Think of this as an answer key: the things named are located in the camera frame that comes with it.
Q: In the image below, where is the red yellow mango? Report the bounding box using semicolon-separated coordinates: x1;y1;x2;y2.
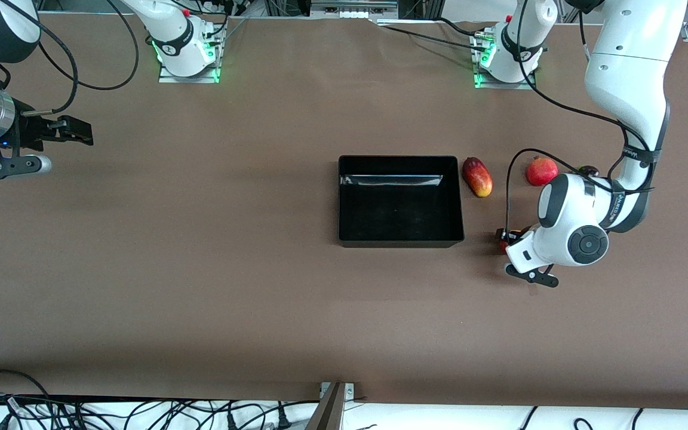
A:
462;156;493;198

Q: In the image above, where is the red pomegranate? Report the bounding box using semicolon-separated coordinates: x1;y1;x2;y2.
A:
526;156;559;187

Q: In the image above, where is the silver metal frame bracket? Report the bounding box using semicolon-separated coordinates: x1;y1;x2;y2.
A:
311;0;398;13

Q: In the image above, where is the aluminium profile post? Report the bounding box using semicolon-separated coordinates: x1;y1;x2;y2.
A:
305;382;348;430

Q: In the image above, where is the black plastic box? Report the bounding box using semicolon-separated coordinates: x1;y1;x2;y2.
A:
338;155;465;249

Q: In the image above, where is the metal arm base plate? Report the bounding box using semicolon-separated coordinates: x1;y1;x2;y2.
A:
158;36;223;84
472;33;538;90

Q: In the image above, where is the small metal corner bracket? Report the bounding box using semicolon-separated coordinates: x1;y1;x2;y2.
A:
319;382;357;401

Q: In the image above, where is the red apple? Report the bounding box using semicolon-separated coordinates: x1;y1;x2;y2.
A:
497;226;531;256

